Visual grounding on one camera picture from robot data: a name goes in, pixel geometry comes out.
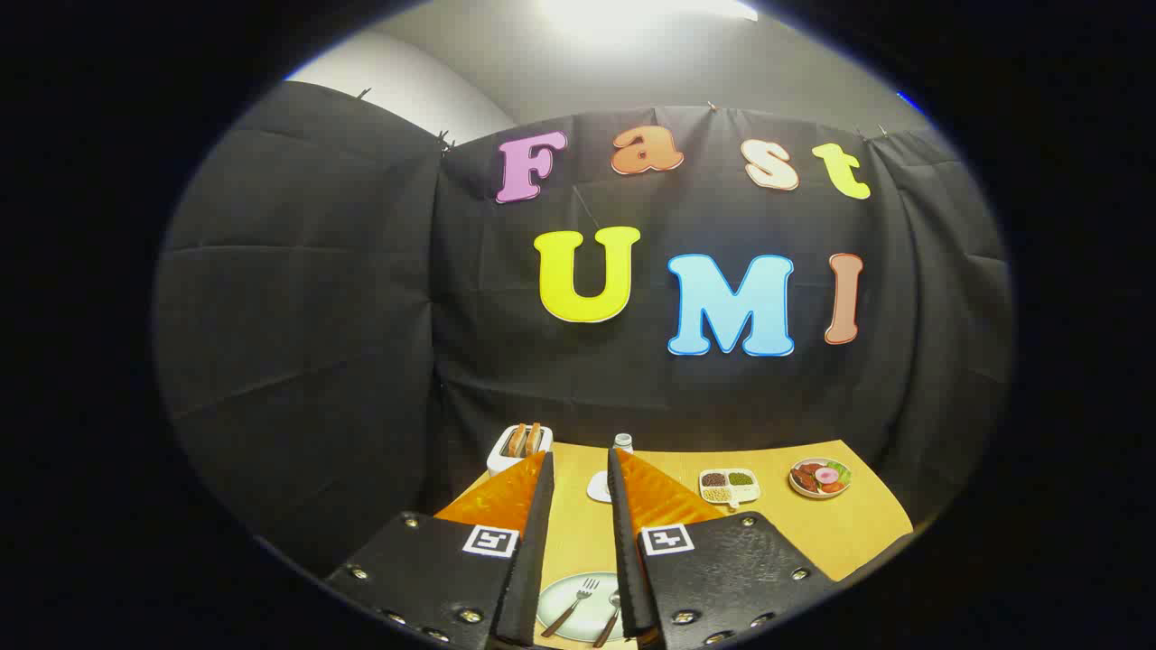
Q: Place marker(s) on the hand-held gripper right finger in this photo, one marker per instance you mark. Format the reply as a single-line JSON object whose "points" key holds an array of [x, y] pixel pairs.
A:
{"points": [[623, 551]]}

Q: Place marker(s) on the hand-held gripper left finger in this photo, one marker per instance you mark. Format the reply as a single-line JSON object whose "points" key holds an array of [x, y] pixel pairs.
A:
{"points": [[531, 551]]}

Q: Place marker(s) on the pale green plate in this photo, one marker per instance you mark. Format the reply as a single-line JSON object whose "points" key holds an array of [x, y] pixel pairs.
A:
{"points": [[564, 596]]}

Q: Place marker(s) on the white square coaster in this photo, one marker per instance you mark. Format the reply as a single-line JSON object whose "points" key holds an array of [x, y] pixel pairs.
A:
{"points": [[600, 487]]}

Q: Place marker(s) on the white toaster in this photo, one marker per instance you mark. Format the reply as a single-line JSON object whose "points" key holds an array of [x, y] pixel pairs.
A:
{"points": [[498, 460]]}

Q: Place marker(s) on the white drink bottle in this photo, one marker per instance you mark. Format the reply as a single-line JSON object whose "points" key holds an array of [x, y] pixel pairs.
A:
{"points": [[623, 442]]}

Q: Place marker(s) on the toast slice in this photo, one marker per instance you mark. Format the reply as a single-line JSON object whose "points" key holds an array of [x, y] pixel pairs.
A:
{"points": [[517, 440], [535, 437]]}

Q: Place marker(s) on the divided dish of grains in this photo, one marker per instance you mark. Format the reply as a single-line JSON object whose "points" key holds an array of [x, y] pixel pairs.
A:
{"points": [[728, 487]]}

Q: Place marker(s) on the plate of toy food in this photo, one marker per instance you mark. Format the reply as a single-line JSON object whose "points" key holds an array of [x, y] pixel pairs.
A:
{"points": [[820, 478]]}

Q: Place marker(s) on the black backdrop cloth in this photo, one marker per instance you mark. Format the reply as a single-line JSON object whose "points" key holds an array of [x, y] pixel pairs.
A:
{"points": [[361, 316]]}

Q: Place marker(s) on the ceiling light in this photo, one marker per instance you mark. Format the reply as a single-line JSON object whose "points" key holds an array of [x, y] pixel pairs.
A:
{"points": [[632, 13]]}

